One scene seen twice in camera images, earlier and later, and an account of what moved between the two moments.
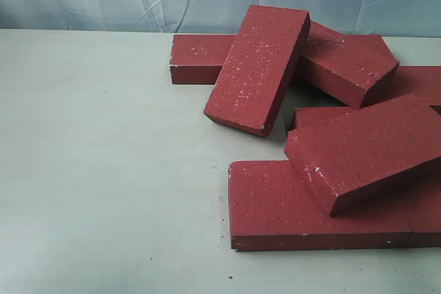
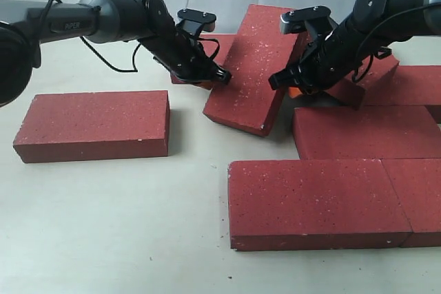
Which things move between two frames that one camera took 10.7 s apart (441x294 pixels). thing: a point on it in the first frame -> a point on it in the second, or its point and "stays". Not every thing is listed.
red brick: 343,159 -> 94,125
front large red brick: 269,211 stays
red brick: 252,82 stays
